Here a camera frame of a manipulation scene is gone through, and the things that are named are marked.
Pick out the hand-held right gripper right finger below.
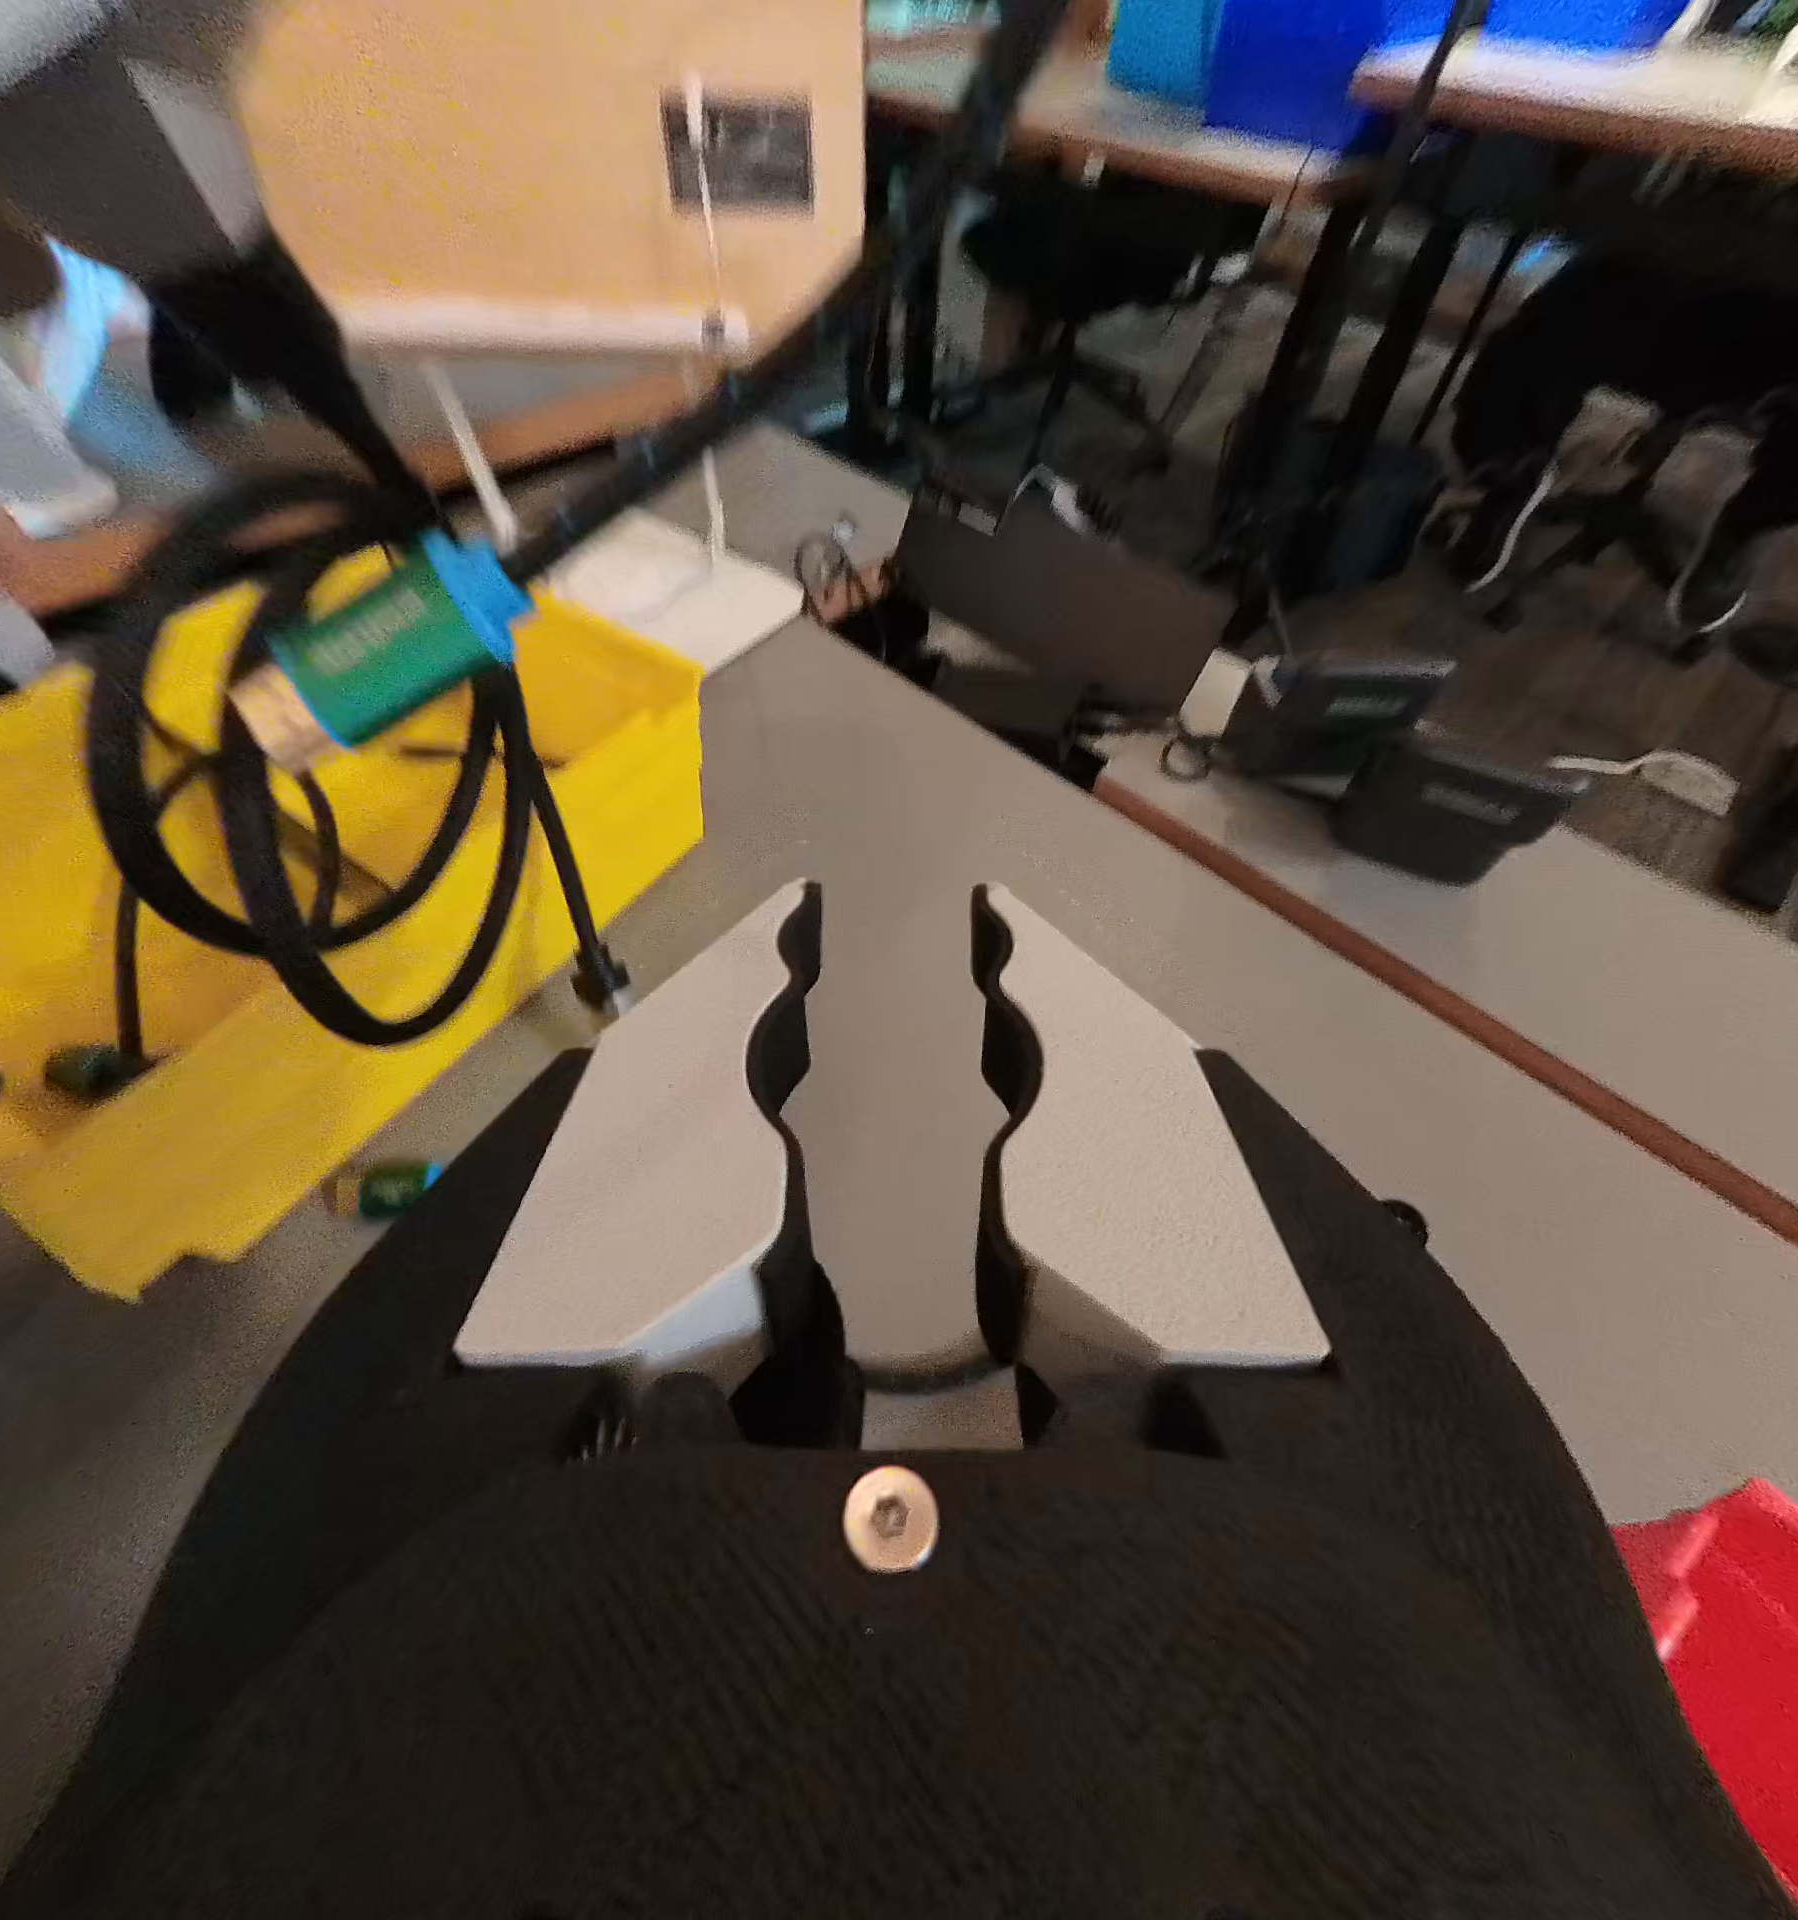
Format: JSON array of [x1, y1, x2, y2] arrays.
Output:
[[969, 882, 1333, 1371]]

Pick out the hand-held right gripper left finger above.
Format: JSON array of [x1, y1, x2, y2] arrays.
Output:
[[451, 881, 849, 1374]]

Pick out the black hdmi cable green plugs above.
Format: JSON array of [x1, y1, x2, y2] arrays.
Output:
[[79, 0, 1082, 1053]]

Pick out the yellow plastic bin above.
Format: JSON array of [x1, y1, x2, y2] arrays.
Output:
[[0, 576, 710, 1303]]

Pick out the black desk phone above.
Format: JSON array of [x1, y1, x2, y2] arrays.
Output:
[[1160, 648, 1460, 783], [1330, 739, 1591, 888]]

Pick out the white stand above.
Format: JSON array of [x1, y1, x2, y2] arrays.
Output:
[[418, 353, 806, 673]]

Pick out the red plastic bin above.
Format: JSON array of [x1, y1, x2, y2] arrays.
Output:
[[1608, 1477, 1798, 1920]]

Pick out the cardboard box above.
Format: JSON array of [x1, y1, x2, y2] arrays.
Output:
[[235, 0, 872, 360]]

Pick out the blue plastic bin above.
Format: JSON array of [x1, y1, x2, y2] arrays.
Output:
[[1105, 0, 1694, 152]]

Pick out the loose green cable plug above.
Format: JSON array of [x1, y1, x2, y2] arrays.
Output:
[[320, 1158, 445, 1223]]

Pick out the black cable dark green plug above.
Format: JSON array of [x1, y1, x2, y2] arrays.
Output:
[[39, 877, 157, 1100]]

